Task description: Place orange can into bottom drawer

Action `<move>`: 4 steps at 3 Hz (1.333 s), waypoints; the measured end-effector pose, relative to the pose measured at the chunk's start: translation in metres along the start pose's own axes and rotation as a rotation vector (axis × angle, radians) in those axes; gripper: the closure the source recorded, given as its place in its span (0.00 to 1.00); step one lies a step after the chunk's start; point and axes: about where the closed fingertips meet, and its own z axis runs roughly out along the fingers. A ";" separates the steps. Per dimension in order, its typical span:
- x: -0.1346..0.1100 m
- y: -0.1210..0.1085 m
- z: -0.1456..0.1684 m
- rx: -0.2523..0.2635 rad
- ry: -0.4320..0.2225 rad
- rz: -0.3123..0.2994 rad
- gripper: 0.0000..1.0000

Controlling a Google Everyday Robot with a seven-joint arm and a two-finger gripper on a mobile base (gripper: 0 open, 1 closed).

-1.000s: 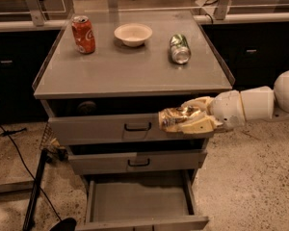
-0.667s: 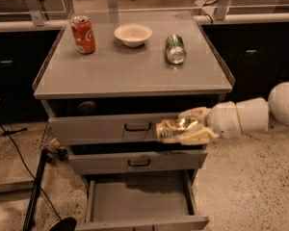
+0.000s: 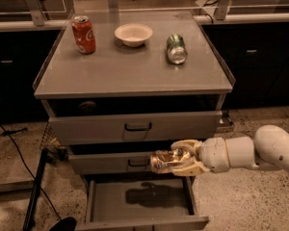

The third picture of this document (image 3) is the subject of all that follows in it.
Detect black floor cable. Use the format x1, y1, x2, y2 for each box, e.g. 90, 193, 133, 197
0, 114, 64, 223

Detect grey drawer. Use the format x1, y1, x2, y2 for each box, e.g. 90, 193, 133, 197
42, 94, 223, 145
66, 139, 210, 175
76, 172, 209, 231

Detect white bowl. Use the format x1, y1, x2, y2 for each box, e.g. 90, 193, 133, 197
115, 23, 153, 47

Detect black stand leg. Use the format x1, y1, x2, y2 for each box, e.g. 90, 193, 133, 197
22, 149, 48, 231

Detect dark round object in drawer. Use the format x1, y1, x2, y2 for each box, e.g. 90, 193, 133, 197
77, 101, 97, 116

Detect wire basket on floor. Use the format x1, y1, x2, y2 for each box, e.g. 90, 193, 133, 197
39, 124, 67, 163

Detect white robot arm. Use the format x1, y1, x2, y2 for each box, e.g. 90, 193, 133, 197
171, 125, 289, 176

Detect bottom grey drawer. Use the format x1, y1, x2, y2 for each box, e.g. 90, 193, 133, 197
76, 172, 209, 231

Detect red soda can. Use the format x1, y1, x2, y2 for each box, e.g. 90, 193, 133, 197
72, 15, 95, 54

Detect green soda can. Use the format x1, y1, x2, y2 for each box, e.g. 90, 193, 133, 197
167, 34, 188, 64

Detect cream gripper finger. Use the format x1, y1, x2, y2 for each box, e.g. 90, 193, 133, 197
171, 140, 197, 155
171, 161, 209, 177

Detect grey drawer cabinet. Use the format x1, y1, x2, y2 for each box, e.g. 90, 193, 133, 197
32, 9, 237, 231

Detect top grey drawer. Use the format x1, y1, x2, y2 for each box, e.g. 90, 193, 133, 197
42, 94, 223, 145

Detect middle grey drawer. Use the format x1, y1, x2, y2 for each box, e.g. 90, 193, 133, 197
66, 139, 210, 175

